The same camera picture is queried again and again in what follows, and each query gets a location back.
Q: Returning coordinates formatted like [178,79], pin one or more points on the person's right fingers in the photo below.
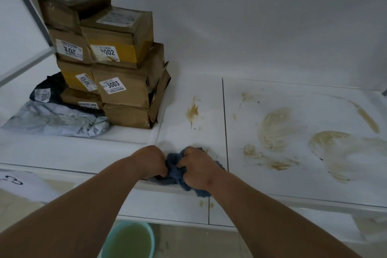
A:
[184,161]

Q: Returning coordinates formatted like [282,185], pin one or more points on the black plastic mailer bag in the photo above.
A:
[50,88]

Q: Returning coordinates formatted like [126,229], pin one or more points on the white paper shelf label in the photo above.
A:
[25,186]

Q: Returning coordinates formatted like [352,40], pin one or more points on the white metal shelving unit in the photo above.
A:
[302,205]

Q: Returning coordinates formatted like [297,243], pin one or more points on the teal plastic bucket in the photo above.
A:
[130,241]

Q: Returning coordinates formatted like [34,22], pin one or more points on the stack of labelled cardboard boxes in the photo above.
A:
[124,85]

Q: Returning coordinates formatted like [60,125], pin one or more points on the blue cleaning cloth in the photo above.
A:
[174,171]

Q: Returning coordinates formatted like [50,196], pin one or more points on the grey plastic mailer bag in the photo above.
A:
[57,120]

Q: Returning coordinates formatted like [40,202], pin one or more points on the person's right forearm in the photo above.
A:
[272,224]

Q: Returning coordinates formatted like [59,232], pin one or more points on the person's left forearm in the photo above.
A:
[75,212]

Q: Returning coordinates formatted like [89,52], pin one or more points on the person's left hand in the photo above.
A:
[148,161]

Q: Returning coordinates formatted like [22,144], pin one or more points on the person's right hand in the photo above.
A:
[201,170]

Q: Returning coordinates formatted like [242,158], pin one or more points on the person's left fingers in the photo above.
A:
[163,165]

